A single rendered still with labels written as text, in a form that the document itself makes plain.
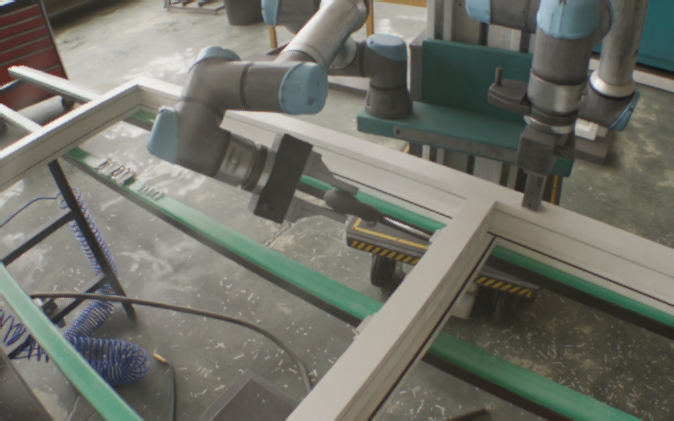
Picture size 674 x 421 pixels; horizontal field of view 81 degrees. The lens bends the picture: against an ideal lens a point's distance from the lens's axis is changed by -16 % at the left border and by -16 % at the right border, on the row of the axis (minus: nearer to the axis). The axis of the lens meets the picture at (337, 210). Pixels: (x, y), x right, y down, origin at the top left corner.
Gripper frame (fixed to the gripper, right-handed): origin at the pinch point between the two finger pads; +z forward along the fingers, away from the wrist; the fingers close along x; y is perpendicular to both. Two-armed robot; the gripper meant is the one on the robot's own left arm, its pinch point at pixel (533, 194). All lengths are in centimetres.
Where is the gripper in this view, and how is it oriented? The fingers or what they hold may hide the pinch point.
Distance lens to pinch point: 75.6
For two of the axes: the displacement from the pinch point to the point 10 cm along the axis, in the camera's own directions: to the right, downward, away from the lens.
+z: 0.7, 7.7, 6.4
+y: 8.0, 3.4, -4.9
